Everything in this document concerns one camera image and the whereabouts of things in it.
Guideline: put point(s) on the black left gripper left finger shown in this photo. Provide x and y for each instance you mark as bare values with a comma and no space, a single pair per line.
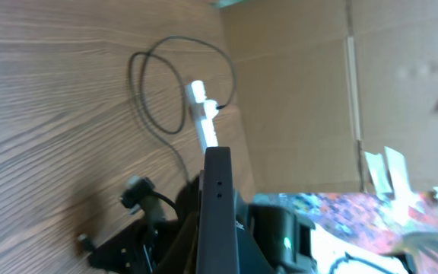
182,255

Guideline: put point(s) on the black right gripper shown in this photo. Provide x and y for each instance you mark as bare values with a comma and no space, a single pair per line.
135,249

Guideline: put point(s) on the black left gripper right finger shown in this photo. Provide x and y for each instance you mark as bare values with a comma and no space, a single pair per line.
251,258

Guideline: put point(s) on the blue Galaxy smartphone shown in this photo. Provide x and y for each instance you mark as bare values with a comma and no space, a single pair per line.
217,213

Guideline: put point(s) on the white power strip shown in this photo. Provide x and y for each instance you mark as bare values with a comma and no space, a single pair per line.
196,95

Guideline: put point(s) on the white charger adapter plug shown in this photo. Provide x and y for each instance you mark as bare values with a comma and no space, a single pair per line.
210,109

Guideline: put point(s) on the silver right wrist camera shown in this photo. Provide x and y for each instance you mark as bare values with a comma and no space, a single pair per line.
136,189

